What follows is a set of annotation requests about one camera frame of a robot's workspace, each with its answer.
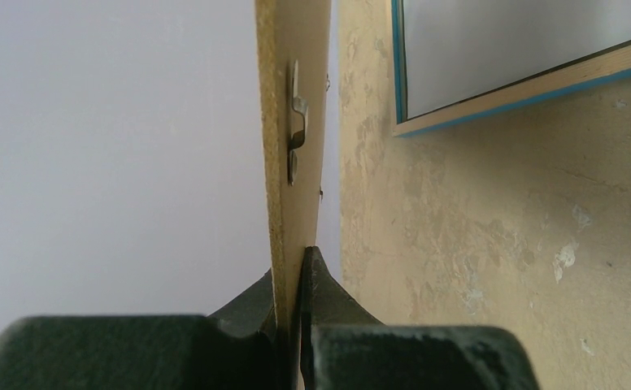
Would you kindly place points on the brown cardboard backing board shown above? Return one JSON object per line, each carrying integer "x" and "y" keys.
{"x": 293, "y": 59}

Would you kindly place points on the blue wooden picture frame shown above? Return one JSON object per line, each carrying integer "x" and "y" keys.
{"x": 607, "y": 65}

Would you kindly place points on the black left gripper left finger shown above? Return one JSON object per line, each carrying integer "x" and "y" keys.
{"x": 231, "y": 348}

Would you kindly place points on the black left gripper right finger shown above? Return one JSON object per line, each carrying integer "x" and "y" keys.
{"x": 343, "y": 346}

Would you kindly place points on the hot air balloon photo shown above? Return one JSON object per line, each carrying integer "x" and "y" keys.
{"x": 456, "y": 50}

